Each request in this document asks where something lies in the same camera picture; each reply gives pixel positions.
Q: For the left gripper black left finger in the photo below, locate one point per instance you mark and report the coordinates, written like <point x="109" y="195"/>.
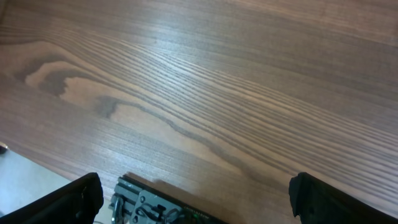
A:
<point x="77" y="202"/>

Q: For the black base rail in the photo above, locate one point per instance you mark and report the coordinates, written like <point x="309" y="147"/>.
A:
<point x="136" y="203"/>

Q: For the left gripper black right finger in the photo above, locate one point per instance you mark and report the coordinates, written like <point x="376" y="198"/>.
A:
<point x="317" y="202"/>

